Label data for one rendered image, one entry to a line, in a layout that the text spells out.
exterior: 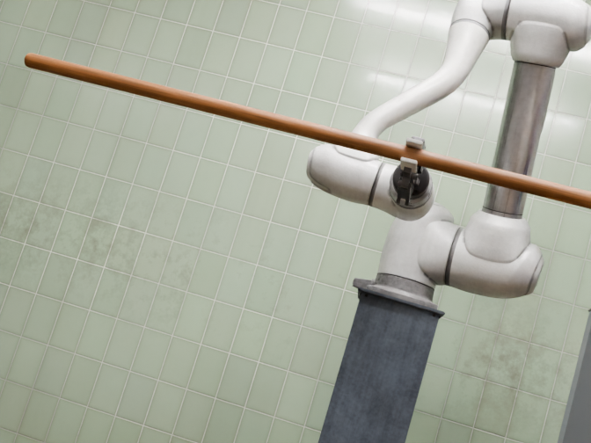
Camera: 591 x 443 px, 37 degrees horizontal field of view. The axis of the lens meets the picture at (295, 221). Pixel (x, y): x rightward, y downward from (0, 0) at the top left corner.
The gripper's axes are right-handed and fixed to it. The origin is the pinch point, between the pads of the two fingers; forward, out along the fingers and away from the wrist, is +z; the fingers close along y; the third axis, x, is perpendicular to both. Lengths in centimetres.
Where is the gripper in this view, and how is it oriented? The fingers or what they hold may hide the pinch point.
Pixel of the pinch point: (411, 156)
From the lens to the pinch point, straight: 162.7
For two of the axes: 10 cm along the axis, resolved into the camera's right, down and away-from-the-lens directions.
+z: -1.2, -2.0, -9.7
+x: -9.5, -2.6, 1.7
